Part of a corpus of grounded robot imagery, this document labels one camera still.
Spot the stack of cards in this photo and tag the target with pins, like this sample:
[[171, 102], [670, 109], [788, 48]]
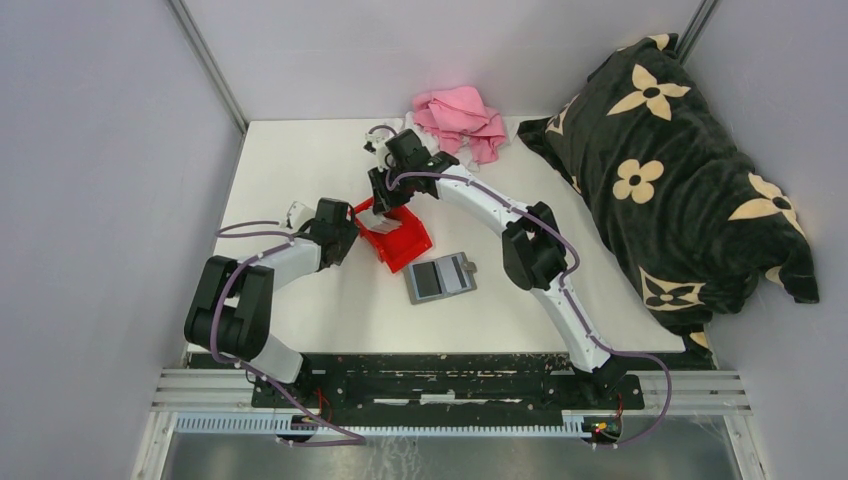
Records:
[[379, 223]]

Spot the dark credit card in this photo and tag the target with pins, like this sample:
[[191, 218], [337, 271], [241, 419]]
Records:
[[426, 280]]

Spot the red plastic bin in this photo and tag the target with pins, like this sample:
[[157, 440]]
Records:
[[399, 247]]

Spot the aluminium rail frame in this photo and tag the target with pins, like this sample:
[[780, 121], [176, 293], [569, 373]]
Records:
[[203, 424]]

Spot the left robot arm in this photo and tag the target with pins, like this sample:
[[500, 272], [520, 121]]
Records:
[[230, 314]]

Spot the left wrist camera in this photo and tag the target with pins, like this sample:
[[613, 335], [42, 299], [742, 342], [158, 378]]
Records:
[[297, 215]]

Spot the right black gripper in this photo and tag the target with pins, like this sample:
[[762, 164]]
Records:
[[381, 199]]

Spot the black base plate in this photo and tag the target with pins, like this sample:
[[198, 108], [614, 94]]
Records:
[[452, 390]]

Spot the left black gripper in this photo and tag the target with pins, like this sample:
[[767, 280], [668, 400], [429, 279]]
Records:
[[350, 233]]

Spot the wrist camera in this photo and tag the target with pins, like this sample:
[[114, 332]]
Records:
[[297, 215], [376, 144]]

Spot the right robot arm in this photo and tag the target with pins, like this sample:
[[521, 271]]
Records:
[[536, 257]]

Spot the grey card holder wallet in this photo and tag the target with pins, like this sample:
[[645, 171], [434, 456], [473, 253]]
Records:
[[457, 276]]

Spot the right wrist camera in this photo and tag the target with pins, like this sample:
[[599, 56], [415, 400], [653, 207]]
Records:
[[376, 144]]

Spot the white cloth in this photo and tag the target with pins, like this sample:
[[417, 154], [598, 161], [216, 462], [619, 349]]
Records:
[[432, 142]]

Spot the black floral pillow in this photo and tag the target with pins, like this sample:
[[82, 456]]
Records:
[[690, 222]]

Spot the pink cloth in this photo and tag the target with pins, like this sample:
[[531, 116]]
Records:
[[457, 116]]

